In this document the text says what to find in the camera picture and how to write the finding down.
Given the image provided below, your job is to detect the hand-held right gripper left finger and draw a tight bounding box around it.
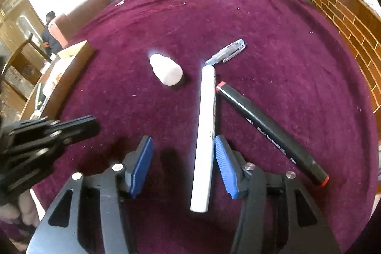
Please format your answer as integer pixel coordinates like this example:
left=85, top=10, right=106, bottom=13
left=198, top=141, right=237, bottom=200
left=26, top=135, right=155, bottom=254

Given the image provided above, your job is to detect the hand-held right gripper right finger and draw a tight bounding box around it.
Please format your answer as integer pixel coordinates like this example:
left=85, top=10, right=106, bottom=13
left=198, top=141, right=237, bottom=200
left=214, top=135, right=341, bottom=254

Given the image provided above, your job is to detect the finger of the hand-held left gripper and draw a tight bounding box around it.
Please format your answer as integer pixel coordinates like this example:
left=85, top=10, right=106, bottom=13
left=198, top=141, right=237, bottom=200
left=52, top=115, right=101, bottom=146

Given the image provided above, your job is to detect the white marker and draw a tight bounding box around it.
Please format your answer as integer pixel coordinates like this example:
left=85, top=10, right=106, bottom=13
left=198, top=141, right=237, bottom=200
left=190, top=66, right=216, bottom=213

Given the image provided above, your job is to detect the shallow cardboard box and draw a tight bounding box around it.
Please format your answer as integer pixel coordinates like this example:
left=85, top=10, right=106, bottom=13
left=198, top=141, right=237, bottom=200
left=19, top=40, right=96, bottom=124

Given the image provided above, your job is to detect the person's left hand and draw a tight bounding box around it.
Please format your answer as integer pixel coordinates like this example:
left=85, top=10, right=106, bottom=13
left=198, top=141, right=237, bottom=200
left=0, top=190, right=40, bottom=228

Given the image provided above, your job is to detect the black marker with red ends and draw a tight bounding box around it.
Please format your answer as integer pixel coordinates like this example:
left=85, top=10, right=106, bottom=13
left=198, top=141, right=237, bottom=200
left=216, top=81, right=330, bottom=187

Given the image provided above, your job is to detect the small white bottle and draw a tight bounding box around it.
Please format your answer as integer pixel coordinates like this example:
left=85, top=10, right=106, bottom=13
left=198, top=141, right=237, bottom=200
left=149, top=53, right=183, bottom=87

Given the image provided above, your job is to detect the dark hanging jacket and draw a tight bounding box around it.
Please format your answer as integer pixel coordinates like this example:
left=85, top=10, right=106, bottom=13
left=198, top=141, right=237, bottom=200
left=42, top=11, right=63, bottom=56

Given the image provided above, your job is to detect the transparent pen cap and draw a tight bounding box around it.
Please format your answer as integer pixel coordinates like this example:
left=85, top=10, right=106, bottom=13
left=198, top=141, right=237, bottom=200
left=205, top=38, right=246, bottom=66

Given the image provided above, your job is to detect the maroon velvet tablecloth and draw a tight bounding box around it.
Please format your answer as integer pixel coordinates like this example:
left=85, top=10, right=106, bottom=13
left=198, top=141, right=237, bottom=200
left=0, top=0, right=381, bottom=254

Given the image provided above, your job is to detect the ornate wooden cabinet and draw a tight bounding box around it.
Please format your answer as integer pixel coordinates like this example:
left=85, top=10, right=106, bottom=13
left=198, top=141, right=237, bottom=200
left=0, top=0, right=52, bottom=112

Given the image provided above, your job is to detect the wooden brick-pattern cabinet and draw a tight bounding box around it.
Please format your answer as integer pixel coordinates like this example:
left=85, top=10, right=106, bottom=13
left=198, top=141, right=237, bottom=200
left=308, top=0, right=381, bottom=113

